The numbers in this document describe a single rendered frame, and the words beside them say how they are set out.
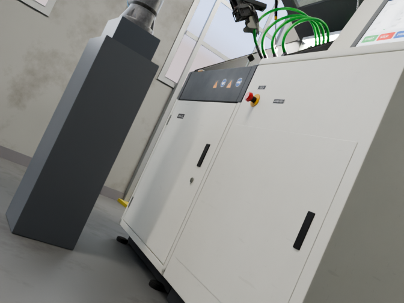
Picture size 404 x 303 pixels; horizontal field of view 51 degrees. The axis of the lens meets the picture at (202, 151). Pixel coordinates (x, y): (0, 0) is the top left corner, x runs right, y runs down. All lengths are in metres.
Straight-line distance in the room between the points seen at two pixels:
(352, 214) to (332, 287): 0.18
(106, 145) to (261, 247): 0.77
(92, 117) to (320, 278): 1.01
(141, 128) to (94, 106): 2.00
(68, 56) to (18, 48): 0.35
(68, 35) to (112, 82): 1.80
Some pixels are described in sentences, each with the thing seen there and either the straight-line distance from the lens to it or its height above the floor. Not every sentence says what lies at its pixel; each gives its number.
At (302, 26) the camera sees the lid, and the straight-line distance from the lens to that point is 2.64.
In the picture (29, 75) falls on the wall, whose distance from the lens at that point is 3.39.
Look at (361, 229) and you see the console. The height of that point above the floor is 0.51.
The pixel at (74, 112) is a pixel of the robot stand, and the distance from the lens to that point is 1.65.
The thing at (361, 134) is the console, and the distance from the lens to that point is 1.11.
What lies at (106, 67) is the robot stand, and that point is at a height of 0.69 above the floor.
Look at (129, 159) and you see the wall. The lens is 3.64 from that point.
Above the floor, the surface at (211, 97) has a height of 0.81.
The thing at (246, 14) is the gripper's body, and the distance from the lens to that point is 2.09.
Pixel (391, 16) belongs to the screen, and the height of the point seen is 1.29.
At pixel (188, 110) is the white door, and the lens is 2.07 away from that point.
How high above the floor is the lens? 0.46
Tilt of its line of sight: 3 degrees up
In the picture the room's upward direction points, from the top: 25 degrees clockwise
